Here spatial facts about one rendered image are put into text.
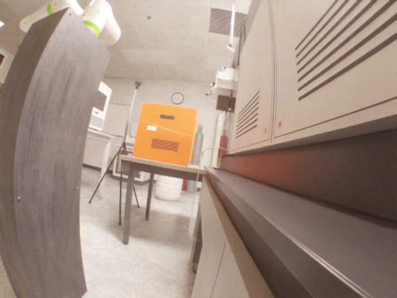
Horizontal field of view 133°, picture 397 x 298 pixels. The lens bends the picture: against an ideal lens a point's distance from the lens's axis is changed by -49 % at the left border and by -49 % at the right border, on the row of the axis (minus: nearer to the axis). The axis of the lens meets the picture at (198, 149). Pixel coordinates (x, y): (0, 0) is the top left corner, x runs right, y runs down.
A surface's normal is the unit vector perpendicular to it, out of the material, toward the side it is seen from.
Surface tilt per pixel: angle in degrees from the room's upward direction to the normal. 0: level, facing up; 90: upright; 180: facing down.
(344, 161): 90
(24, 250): 90
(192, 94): 90
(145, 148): 90
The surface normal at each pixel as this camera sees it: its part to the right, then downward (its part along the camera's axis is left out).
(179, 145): 0.00, -0.07
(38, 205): 0.99, 0.15
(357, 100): -0.99, -0.16
